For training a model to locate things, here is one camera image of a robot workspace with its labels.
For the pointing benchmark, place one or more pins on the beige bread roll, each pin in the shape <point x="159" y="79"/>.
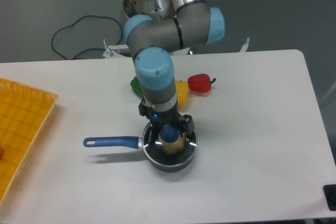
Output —
<point x="174" y="148"/>

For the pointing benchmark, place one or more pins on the yellow bell pepper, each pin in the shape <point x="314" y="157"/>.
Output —
<point x="182" y="92"/>

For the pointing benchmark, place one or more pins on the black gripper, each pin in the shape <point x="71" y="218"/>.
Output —
<point x="172" y="117"/>

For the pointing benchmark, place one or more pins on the green bell pepper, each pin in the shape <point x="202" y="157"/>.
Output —
<point x="136" y="87"/>

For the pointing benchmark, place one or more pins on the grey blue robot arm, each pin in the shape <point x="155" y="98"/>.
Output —
<point x="155" y="71"/>

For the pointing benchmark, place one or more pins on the red bell pepper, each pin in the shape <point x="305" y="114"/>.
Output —
<point x="201" y="83"/>

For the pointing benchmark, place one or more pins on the black device at table edge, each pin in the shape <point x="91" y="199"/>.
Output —
<point x="329" y="192"/>

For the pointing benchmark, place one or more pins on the yellow woven basket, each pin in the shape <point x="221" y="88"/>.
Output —
<point x="24" y="112"/>

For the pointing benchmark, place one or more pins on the dark pot blue handle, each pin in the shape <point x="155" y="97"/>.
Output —
<point x="112" y="141"/>

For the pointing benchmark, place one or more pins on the glass pot lid blue knob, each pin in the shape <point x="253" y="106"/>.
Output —
<point x="170" y="142"/>

